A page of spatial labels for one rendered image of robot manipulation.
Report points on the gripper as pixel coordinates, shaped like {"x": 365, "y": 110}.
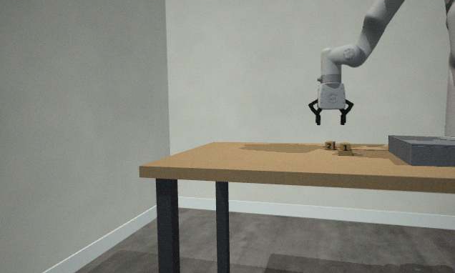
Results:
{"x": 331, "y": 95}

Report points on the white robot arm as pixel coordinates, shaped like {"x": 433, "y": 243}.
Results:
{"x": 374, "y": 25}

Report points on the tan cube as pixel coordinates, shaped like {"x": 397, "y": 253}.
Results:
{"x": 345, "y": 146}
{"x": 330, "y": 145}

